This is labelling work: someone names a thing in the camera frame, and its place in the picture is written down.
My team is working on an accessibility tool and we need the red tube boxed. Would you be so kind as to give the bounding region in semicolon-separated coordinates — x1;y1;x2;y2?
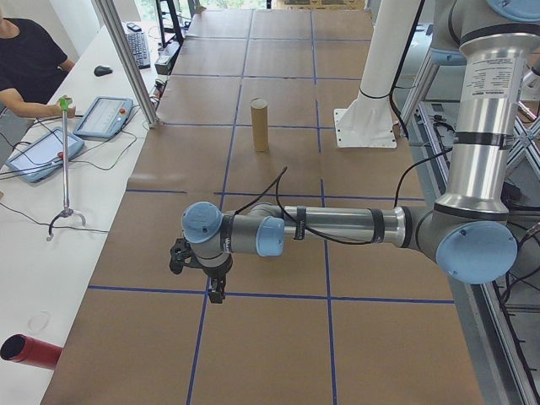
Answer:
0;333;64;371

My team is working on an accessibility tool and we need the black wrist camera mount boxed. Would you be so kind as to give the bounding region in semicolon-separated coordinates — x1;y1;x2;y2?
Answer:
169;238;200;274

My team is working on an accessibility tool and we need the white column with square plate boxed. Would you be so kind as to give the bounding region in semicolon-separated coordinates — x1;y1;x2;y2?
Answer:
332;0;427;149

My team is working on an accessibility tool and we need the silver grabber tool green handle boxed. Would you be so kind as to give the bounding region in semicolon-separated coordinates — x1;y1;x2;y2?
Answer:
46;96;88;242

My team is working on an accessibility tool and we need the person in black T-shirt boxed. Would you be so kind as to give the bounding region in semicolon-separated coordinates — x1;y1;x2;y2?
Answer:
0;14;77;106

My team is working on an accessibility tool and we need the black cable on robot arm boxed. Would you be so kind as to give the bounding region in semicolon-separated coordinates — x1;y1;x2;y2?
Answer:
234;166;455;246

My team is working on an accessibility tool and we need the black desk cable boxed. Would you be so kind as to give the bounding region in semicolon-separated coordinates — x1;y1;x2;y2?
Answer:
0;201;110;234

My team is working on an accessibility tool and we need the aluminium profile post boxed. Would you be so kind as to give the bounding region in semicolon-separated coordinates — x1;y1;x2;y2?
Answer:
94;0;161;130

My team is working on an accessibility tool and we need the person's right forearm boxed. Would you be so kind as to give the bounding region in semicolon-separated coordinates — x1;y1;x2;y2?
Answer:
0;89;58;120

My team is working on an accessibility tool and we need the blue-grey teach pendant tablet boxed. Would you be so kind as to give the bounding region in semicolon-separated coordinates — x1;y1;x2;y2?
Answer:
73;95;135;142
4;127;85;185

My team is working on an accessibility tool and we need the brown cardboard tube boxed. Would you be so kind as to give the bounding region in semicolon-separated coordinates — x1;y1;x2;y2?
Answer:
250;98;270;153

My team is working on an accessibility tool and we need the black computer keyboard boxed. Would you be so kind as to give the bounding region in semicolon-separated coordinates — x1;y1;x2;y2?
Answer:
125;31;152;71

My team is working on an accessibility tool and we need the white desk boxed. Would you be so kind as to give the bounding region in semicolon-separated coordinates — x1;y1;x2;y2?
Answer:
0;19;193;405

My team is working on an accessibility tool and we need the black metal rack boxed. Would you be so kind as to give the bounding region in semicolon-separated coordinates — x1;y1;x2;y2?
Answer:
154;0;186;47

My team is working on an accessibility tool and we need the person's right hand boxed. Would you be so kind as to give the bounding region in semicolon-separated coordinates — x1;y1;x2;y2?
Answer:
51;102;78;120

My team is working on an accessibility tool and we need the black cable beside white column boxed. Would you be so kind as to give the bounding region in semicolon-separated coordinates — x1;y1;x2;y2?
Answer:
388;0;427;138

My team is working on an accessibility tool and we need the clear plastic cap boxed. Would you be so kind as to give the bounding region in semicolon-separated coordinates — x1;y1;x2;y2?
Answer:
27;310;52;332

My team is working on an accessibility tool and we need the grey electronics box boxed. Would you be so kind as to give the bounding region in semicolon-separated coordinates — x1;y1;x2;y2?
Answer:
154;44;181;76

